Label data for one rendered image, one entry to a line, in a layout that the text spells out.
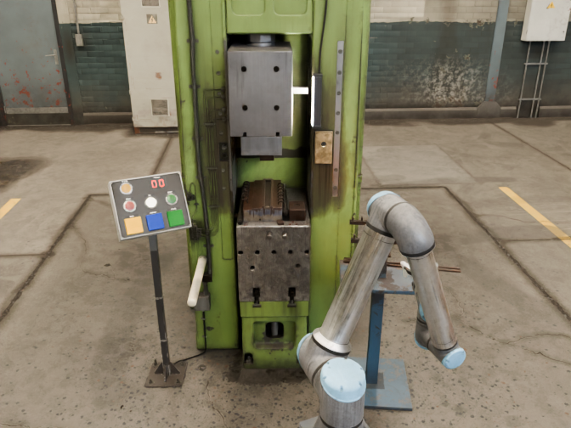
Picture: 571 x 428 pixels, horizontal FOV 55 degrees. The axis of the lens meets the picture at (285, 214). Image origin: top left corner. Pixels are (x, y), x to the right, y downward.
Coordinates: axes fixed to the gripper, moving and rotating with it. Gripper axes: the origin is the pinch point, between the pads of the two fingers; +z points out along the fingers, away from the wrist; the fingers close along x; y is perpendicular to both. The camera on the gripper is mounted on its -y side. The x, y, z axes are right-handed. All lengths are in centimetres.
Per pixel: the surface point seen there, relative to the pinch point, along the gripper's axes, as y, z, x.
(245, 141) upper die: -39, 44, -80
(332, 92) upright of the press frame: -59, 62, -39
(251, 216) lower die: 1, 45, -78
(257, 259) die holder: 23, 39, -75
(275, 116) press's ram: -51, 46, -65
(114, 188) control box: -21, 21, -139
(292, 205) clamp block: -2, 53, -57
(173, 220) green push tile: -5, 24, -113
